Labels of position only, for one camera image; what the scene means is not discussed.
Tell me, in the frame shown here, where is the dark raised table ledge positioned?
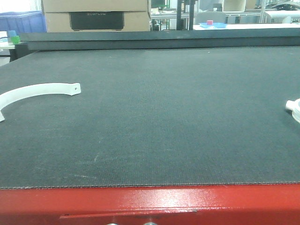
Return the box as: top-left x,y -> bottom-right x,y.
20,27 -> 300,51

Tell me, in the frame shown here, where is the large blue bin background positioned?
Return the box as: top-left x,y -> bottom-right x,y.
0,11 -> 46,35

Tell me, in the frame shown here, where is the black monitor stand post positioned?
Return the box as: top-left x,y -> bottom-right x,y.
176,0 -> 196,30

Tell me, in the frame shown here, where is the white curved PVC piece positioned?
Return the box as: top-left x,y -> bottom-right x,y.
0,83 -> 82,110
285,98 -> 300,123

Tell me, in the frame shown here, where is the cardboard box with black label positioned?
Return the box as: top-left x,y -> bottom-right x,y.
42,0 -> 151,32

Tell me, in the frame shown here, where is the shallow blue tray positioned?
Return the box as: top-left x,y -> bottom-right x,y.
199,22 -> 227,29

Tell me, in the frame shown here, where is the red metal table edge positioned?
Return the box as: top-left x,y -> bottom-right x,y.
0,184 -> 300,225

